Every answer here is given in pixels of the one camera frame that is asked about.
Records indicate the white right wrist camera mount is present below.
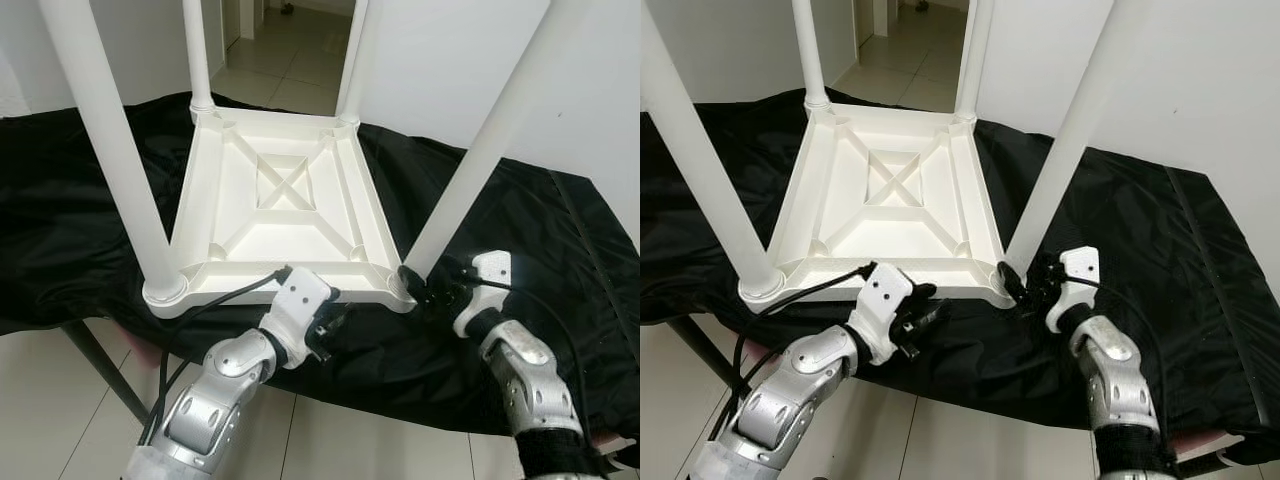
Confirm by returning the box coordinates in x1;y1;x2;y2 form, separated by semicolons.
452;250;514;336
1045;247;1101;333

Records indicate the white plastic table leg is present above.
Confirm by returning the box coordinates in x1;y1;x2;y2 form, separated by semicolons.
38;0;189;306
640;5;786;299
183;0;216;113
955;0;996;123
793;0;831;109
1002;0;1153;279
402;0;601;283
335;0;386;126

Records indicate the white plastic table top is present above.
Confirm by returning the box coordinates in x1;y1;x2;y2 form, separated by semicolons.
740;100;1016;309
145;103;419;319

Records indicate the black metal table leg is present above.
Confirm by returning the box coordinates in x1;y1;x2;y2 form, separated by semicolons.
668;318;741;386
60;320;146;421

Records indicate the black table cloth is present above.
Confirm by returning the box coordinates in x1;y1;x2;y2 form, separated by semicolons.
640;88;1280;441
0;92;641;441

